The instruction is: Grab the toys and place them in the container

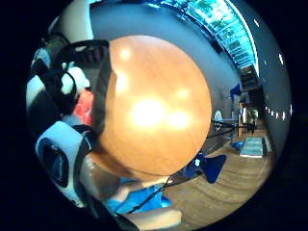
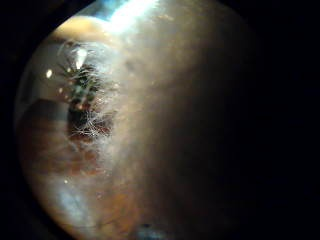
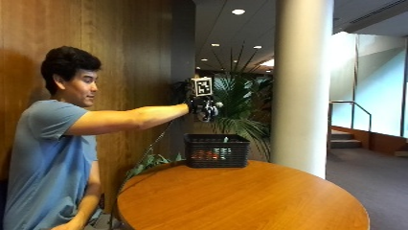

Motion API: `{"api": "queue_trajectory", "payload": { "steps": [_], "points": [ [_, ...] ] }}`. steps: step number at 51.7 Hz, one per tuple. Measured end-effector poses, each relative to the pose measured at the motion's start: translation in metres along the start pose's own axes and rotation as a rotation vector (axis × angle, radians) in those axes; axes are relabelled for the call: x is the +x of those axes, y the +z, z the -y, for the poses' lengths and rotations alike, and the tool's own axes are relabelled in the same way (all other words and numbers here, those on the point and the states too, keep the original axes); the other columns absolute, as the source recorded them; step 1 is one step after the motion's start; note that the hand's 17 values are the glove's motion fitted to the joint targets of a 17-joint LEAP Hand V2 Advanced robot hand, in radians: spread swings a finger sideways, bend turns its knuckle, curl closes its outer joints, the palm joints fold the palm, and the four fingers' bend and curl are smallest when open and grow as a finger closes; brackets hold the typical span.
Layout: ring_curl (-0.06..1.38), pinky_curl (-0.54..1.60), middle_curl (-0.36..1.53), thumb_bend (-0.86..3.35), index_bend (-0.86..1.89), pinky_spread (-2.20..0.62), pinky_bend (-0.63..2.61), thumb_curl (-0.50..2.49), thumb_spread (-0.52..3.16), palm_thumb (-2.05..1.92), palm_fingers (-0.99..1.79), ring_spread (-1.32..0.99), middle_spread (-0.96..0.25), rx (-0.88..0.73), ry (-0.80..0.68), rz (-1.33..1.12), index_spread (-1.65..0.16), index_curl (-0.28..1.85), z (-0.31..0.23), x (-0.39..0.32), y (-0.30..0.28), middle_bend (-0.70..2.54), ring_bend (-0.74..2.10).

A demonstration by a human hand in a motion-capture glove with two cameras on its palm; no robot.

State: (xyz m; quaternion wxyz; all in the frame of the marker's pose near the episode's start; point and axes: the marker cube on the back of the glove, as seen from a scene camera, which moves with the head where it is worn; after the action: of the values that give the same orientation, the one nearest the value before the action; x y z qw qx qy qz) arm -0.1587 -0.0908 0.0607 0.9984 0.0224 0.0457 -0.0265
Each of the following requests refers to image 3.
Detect white marker cube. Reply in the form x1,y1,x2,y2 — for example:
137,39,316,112
188,76,214,98

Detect white round column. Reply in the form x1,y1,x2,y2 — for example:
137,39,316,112
268,0,335,180

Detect wooden stairs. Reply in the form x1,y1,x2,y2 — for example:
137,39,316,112
329,128,363,150

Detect black plastic basket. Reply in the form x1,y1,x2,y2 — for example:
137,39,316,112
182,132,251,169

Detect thin glove cable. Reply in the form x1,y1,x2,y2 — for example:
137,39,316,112
109,118,175,230

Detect items inside basket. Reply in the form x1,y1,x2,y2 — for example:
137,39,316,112
190,136,235,162

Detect the person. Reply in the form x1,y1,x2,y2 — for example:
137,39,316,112
2,45,190,230

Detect metal stair handrail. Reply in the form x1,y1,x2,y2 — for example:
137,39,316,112
327,100,373,150

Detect small green leafy plant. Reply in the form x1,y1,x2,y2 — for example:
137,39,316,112
123,152,186,184

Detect large green potted plant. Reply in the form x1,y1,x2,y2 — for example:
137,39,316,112
171,41,274,162

